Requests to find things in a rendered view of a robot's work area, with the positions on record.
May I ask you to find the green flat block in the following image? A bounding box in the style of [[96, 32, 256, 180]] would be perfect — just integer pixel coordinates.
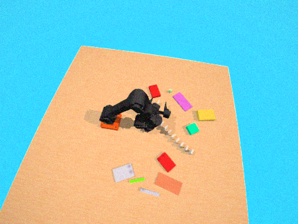
[[186, 123, 199, 136]]

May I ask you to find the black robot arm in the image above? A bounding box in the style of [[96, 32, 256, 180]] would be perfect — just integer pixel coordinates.
[[99, 89, 162, 133]]

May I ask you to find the yellow block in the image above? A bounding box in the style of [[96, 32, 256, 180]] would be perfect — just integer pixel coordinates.
[[196, 109, 216, 121]]

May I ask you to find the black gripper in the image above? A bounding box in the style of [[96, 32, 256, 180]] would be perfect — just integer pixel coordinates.
[[158, 103, 171, 119]]

